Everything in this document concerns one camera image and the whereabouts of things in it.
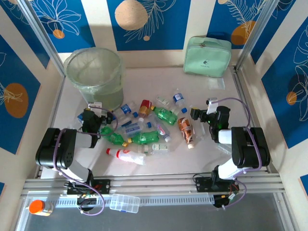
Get crushed clear plastic bottle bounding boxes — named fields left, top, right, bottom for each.
left=193, top=119, right=207, bottom=141

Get brown bottle white cap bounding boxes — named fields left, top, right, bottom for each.
left=177, top=117, right=195, bottom=149

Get soda water bottle blue cap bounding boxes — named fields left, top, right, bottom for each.
left=121, top=121, right=152, bottom=138

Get red and gold bottle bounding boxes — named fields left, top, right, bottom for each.
left=138, top=99, right=153, bottom=118

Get white bottle red cap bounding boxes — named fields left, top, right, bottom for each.
left=106, top=147, right=147, bottom=166

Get metal mesh waste bin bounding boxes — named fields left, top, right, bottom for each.
left=64, top=47, right=125, bottom=110

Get clear bottle blue Pepsi label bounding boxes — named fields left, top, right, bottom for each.
left=115, top=102, right=137, bottom=118

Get clear blue-striped bottle blue cap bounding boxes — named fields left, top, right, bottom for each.
left=112, top=112, right=139, bottom=126

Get crumpled clear plastic packet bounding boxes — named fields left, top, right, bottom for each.
left=215, top=143, right=235, bottom=158

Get light blue label bottle white cap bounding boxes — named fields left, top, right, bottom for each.
left=115, top=117, right=147, bottom=132

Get flat clear plastic sachet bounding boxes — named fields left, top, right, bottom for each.
left=208, top=77, right=226, bottom=91

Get mint green fabric pouch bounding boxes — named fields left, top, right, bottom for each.
left=182, top=36, right=232, bottom=78

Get clear plastic organizer box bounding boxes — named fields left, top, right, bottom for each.
left=109, top=193, right=141, bottom=214

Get jar with orange lid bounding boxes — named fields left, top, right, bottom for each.
left=28, top=199, right=54, bottom=217

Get grey metal shelf plate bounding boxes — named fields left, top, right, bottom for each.
left=18, top=192, right=293, bottom=231

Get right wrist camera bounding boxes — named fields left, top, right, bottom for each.
left=206, top=97, right=219, bottom=114

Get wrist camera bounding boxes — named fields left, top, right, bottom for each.
left=206, top=97, right=219, bottom=114
left=87, top=101, right=103, bottom=114

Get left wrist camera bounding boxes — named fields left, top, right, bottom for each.
left=87, top=101, right=103, bottom=114

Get aluminium side rail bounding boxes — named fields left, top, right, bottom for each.
left=36, top=76, right=66, bottom=179
left=231, top=67, right=274, bottom=174

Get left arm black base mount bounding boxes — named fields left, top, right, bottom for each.
left=64, top=177, right=112, bottom=195

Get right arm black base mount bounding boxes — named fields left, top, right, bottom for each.
left=194, top=176, right=241, bottom=193

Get aluminium front rail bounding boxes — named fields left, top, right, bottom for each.
left=23, top=172, right=286, bottom=196

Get white slotted cable duct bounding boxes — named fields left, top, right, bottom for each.
left=52, top=194, right=215, bottom=206

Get aluminium frame post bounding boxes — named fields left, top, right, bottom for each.
left=235, top=0, right=282, bottom=72
left=17, top=0, right=67, bottom=78

